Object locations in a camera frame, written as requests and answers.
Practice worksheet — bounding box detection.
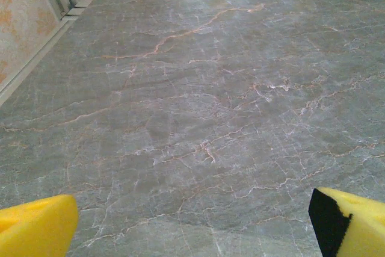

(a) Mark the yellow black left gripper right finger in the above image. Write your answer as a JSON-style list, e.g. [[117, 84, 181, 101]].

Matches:
[[307, 187, 385, 257]]

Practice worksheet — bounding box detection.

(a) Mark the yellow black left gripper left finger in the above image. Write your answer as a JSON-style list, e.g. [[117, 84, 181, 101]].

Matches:
[[0, 193, 80, 257]]

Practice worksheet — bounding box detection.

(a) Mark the aluminium frame floor rail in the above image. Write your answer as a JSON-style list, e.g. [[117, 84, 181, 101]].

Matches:
[[0, 5, 88, 99]]

